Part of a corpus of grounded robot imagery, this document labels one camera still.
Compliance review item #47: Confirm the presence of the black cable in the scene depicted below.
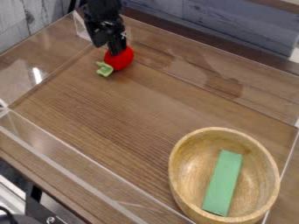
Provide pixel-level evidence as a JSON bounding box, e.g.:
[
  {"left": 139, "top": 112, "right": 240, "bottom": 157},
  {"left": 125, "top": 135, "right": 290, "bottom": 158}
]
[{"left": 0, "top": 206, "right": 21, "bottom": 224}]

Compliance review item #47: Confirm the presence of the red plush strawberry toy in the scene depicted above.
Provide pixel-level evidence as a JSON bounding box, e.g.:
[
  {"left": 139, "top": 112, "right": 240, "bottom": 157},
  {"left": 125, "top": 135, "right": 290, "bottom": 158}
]
[{"left": 96, "top": 46, "right": 135, "bottom": 77}]

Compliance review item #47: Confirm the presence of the clear acrylic tray wall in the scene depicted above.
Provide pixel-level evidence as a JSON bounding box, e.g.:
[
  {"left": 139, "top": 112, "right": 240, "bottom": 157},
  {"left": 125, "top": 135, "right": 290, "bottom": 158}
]
[{"left": 0, "top": 101, "right": 194, "bottom": 224}]

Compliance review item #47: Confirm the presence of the clear acrylic corner bracket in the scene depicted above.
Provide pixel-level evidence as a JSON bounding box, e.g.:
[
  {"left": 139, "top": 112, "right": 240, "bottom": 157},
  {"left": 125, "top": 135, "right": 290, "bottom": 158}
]
[{"left": 72, "top": 11, "right": 91, "bottom": 41}]

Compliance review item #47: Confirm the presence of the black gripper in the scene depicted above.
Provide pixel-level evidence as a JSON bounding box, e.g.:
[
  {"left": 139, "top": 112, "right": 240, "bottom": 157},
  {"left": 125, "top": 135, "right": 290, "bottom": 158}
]
[{"left": 84, "top": 0, "right": 127, "bottom": 56}]

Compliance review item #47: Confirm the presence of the green rectangular block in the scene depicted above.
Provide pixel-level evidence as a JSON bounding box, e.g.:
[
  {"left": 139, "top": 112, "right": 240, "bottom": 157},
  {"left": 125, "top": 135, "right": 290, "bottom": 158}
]
[{"left": 202, "top": 150, "right": 243, "bottom": 217}]

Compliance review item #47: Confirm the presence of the wooden bowl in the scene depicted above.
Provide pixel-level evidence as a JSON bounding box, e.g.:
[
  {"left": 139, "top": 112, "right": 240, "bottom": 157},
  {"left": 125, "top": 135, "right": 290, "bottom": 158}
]
[{"left": 168, "top": 127, "right": 280, "bottom": 224}]

